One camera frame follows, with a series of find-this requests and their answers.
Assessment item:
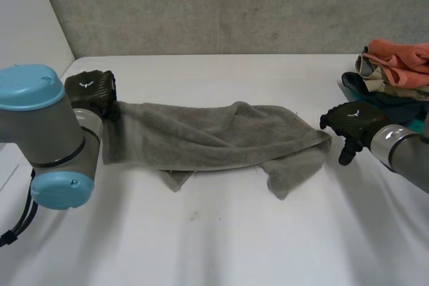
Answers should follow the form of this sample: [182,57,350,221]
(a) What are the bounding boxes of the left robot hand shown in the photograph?
[64,70,120,122]

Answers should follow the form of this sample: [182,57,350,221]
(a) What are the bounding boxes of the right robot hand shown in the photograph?
[320,100,390,166]

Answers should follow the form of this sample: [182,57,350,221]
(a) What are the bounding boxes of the coral towel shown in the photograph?
[363,38,429,88]

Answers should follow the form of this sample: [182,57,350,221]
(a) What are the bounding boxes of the grey towel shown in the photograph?
[102,100,333,202]

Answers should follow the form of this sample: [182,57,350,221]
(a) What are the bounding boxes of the beige shorts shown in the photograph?
[355,53,429,101]

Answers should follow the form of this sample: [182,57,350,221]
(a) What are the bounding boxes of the dark blue cloth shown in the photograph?
[341,71,429,127]

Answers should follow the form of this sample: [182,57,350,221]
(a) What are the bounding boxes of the teal towel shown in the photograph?
[406,114,425,135]

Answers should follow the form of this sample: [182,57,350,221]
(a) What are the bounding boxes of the black cable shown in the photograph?
[0,167,38,248]

